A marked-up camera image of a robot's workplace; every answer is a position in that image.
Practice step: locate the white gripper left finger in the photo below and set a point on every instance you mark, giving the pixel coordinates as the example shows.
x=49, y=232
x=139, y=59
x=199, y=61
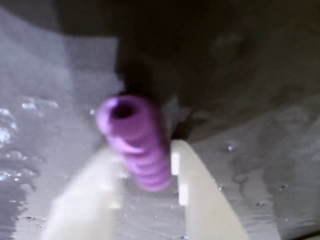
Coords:
x=85, y=200

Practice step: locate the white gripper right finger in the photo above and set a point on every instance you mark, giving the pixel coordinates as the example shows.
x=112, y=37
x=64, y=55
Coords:
x=205, y=200

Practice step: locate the purple ribbed pen grip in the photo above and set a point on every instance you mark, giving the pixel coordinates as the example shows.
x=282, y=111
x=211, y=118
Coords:
x=147, y=155

